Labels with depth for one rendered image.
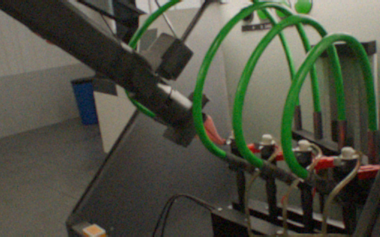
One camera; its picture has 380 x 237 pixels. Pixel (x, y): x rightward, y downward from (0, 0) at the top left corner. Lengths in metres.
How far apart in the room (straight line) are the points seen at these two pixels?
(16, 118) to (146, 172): 6.49
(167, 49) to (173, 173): 0.51
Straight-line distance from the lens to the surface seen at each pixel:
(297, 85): 0.52
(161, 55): 0.67
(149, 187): 1.07
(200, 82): 0.62
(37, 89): 7.60
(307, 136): 0.90
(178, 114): 0.70
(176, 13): 3.75
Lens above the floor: 1.36
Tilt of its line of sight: 13 degrees down
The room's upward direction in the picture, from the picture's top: 7 degrees counter-clockwise
